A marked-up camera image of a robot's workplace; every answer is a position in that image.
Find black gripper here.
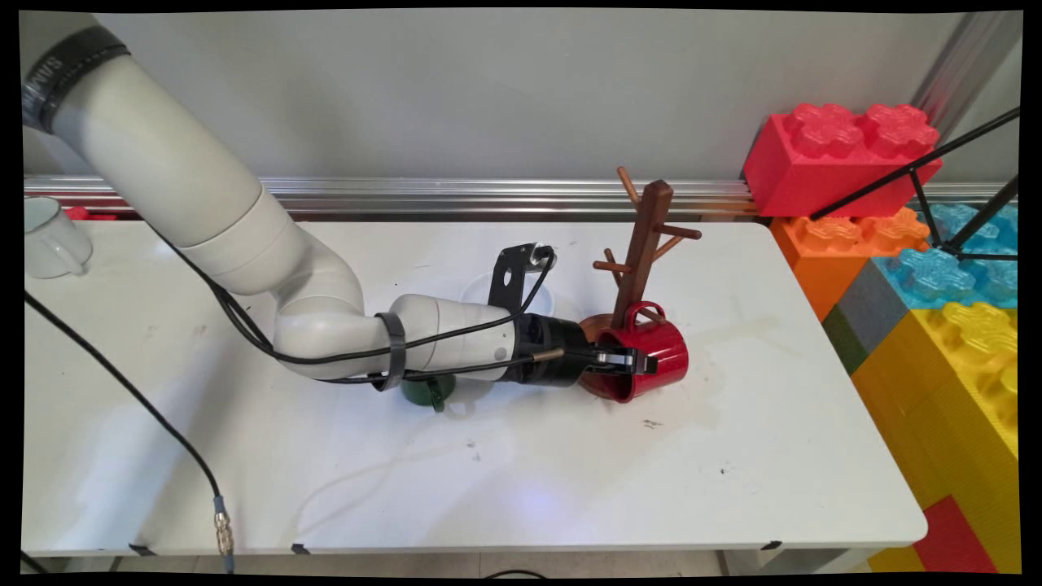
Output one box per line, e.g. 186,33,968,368
511,313,659,387

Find red mug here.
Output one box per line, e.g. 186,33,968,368
580,301,690,405

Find brown wooden mug tree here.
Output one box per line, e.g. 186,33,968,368
578,167,703,347

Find blue bowl white inside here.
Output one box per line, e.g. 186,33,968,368
458,271,559,320

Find dark green mug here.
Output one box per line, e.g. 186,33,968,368
399,373,458,413

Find giant orange toy brick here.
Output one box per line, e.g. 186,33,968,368
769,208,934,322

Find giant green toy brick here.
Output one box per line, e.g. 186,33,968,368
822,305,870,376

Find giant grey toy brick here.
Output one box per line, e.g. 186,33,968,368
837,259,914,356

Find giant red toy brick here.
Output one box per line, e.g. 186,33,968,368
742,103,947,219

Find giant yellow toy brick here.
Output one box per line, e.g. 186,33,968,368
851,303,1022,575

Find giant clear blue toy brick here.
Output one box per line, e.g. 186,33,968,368
875,203,1020,311

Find black tripod legs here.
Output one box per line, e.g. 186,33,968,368
810,106,1022,263

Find flat red toy brick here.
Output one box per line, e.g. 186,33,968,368
913,495,999,575

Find aluminium upright profile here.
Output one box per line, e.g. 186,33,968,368
912,11,1023,141

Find white enamel mug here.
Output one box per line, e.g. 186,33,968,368
23,195,94,281

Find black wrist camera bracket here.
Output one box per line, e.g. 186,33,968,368
487,243,559,314

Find aluminium rail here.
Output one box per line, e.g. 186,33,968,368
23,173,1012,223

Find grey plain velcro strap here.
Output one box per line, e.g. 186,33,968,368
374,312,408,392

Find black cable with metal connector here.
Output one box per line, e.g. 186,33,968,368
23,291,238,575

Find grey printed velcro strap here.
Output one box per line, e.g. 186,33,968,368
22,26,132,136

